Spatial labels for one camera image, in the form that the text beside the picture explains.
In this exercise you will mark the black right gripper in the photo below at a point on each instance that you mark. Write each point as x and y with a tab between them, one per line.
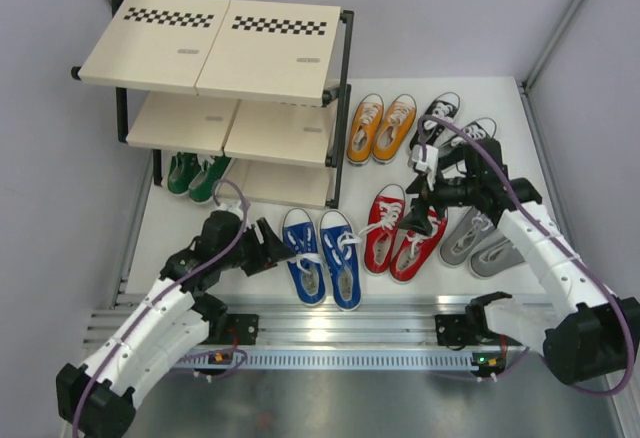
417	218

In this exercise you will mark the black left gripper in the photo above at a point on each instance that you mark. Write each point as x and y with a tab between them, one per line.
265	255

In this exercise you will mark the blue canvas sneaker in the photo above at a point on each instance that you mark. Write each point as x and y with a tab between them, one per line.
340	248
306	268

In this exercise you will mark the green canvas sneaker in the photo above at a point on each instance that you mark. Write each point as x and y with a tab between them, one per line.
184	167
212	168

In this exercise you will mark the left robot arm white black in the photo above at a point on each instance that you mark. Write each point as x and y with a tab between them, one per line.
100	397

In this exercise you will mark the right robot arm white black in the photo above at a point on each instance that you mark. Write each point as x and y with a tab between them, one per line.
594	332

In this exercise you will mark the red canvas sneaker left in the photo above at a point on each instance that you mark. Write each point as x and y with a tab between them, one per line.
380	233

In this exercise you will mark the red canvas sneaker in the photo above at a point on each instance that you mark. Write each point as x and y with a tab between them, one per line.
415	249
380	233

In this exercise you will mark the red canvas sneaker right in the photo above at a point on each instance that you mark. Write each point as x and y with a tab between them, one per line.
415	249

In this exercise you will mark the grey canvas sneaker left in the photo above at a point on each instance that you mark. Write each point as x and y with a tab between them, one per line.
471	230

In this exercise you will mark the grey canvas sneaker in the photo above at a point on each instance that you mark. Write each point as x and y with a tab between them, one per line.
471	230
495	258

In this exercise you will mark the black canvas sneaker right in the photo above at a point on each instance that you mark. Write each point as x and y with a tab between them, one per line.
478	129

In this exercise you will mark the orange canvas sneaker right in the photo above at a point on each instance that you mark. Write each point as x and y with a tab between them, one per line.
395	126

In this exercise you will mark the orange canvas sneaker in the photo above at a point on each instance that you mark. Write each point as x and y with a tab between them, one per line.
365	123
395	126

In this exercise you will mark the grey canvas sneaker right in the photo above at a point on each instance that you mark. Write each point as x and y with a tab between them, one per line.
495	258

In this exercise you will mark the orange canvas sneaker left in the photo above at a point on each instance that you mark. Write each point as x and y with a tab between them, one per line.
365	123

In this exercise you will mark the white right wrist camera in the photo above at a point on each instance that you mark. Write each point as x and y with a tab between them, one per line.
424	158

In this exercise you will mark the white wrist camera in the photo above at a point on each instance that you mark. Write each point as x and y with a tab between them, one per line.
235	207
424	158

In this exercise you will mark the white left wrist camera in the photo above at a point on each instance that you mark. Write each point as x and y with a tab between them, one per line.
235	207

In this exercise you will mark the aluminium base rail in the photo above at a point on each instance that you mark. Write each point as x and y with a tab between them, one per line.
381	323

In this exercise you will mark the white slotted cable duct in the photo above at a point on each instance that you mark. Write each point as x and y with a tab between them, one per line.
417	360

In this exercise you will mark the beige shoe shelf black frame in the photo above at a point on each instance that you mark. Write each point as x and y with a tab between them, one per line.
264	84

